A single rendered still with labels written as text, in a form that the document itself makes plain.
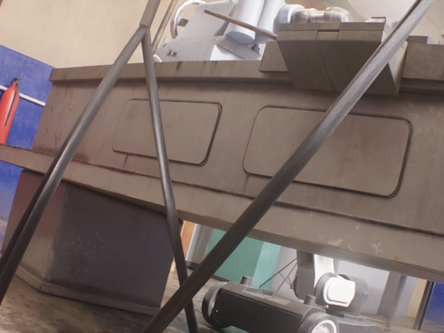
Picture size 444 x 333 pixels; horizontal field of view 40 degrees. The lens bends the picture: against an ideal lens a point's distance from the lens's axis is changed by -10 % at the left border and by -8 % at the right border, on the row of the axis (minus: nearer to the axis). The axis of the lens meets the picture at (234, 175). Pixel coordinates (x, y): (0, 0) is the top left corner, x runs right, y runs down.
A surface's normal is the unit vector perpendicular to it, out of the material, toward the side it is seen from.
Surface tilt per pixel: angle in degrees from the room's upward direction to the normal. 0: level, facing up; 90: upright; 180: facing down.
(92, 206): 90
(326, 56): 141
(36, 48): 90
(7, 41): 90
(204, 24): 70
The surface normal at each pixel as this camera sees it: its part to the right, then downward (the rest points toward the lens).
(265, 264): 0.69, 0.12
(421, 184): -0.67, -0.26
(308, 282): -0.75, 0.00
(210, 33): -0.50, -0.64
